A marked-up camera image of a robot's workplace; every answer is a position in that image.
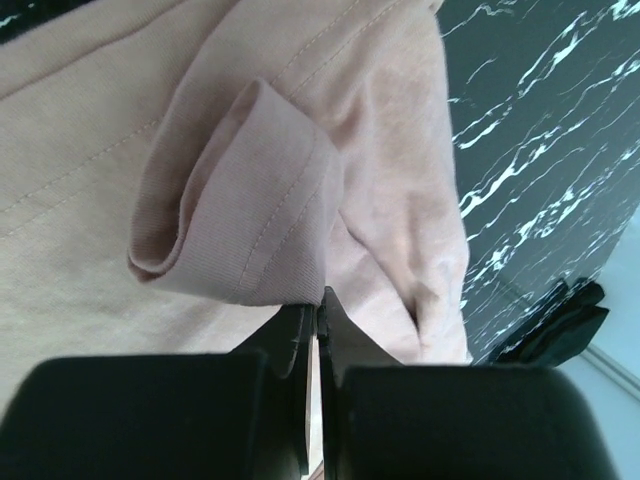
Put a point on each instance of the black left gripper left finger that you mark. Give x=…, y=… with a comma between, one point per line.
x=237, y=415

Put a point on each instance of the pink printed t-shirt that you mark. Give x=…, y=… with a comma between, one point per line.
x=175, y=172

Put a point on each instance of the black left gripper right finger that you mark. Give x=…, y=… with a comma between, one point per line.
x=386, y=420

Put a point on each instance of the black folded t-shirt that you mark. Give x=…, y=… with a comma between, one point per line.
x=560, y=326

